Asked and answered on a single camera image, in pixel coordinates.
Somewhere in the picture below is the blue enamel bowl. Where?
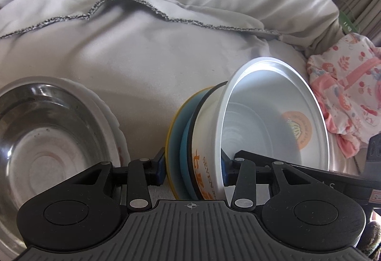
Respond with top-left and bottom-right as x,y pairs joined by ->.
173,83 -> 227,201

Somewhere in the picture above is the stainless steel bowl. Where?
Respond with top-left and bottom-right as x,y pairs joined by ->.
0,77 -> 115,260

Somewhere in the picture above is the person's right forearm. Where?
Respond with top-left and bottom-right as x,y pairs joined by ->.
359,210 -> 381,259

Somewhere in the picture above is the grey fringed blanket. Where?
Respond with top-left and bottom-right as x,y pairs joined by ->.
0,0 -> 368,199

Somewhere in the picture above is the cream bowl with yellow rim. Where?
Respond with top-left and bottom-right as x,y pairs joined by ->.
165,87 -> 215,201

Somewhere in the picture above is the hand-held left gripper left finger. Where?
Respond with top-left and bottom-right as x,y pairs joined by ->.
71,147 -> 166,211

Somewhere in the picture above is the pink printed blanket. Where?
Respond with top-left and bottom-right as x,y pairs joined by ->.
306,33 -> 381,159

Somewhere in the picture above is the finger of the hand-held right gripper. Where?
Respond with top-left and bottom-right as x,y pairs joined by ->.
285,163 -> 331,183

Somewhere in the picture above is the white plastic bowl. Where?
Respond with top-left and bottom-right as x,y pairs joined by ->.
190,56 -> 331,201

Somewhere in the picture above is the white floral plate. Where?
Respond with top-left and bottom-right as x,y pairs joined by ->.
30,76 -> 131,190

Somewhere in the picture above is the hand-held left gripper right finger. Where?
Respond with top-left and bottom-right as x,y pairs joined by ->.
223,150 -> 302,210

